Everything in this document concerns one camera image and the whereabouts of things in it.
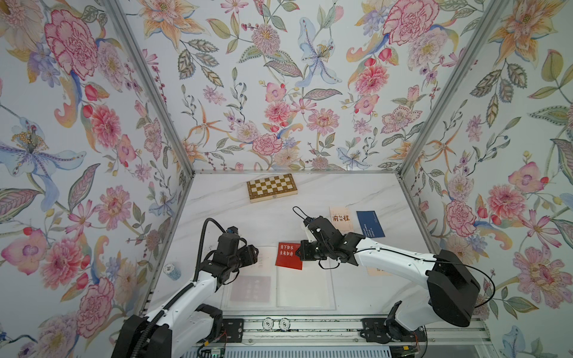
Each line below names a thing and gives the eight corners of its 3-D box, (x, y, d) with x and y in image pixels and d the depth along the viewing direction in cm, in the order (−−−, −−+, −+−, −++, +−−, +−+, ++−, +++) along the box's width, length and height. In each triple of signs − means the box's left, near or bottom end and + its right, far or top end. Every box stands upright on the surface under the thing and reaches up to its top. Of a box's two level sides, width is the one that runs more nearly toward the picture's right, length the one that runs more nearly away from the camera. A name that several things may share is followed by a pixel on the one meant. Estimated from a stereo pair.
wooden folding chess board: (250, 203, 110) (249, 199, 108) (247, 184, 118) (246, 180, 116) (297, 194, 114) (297, 190, 112) (291, 177, 122) (291, 172, 120)
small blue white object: (168, 276, 88) (160, 270, 82) (174, 268, 90) (167, 261, 85) (178, 282, 87) (171, 275, 81) (184, 273, 89) (178, 266, 83)
